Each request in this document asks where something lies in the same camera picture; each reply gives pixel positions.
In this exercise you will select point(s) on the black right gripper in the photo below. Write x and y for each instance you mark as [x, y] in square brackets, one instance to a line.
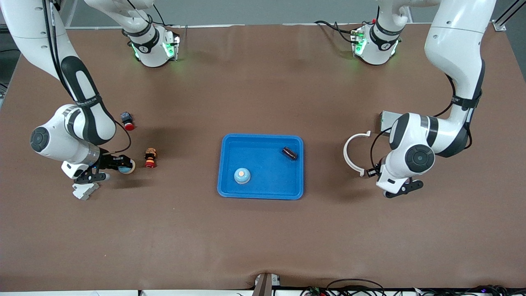
[107, 161]

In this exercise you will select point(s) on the light blue desk bell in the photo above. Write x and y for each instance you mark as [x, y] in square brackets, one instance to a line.
[125, 169]
[242, 176]

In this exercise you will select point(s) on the brown cylindrical capacitor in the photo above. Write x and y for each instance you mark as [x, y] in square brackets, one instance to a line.
[289, 153]

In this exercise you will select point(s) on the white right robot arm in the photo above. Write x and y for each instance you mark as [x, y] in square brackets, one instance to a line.
[57, 146]

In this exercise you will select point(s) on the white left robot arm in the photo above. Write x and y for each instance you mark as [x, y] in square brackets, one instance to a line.
[452, 41]

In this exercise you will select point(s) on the red button with orange base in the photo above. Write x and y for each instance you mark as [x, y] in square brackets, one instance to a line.
[150, 158]

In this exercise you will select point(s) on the red button with black base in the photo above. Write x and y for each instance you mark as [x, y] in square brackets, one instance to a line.
[127, 120]

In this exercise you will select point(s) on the grey metal box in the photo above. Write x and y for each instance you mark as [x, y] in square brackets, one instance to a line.
[385, 121]

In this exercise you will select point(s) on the blue plastic tray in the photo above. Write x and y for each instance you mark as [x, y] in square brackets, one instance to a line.
[265, 187]

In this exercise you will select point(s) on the white curved plastic bracket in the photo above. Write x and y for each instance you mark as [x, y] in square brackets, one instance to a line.
[345, 153]

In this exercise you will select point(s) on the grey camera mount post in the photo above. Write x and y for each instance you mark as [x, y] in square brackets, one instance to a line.
[263, 285]

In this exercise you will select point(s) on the aluminium frame strut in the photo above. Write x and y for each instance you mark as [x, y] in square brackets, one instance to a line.
[499, 26]

